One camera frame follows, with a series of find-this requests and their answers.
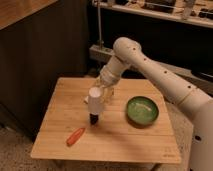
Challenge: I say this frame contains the metal shelf rack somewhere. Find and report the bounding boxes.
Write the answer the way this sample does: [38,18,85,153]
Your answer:
[89,0,213,96]

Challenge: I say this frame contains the wooden folding table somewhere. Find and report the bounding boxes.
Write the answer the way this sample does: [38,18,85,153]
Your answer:
[31,78,181,164]

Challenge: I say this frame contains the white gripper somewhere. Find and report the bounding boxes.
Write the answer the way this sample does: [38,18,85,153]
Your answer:
[100,64,124,103]

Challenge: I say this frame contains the black eraser block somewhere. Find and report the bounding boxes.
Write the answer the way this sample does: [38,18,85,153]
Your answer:
[90,114,99,125]

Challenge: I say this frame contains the dark wooden cabinet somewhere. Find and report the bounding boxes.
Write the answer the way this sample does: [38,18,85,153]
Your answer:
[0,0,88,138]

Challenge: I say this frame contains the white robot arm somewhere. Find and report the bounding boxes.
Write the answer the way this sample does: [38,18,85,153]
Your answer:
[100,37,213,171]

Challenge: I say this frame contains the orange carrot toy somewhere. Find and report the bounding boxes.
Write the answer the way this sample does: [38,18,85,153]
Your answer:
[66,128,85,146]

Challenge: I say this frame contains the green bowl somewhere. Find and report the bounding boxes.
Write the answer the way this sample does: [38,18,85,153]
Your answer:
[126,96,159,126]

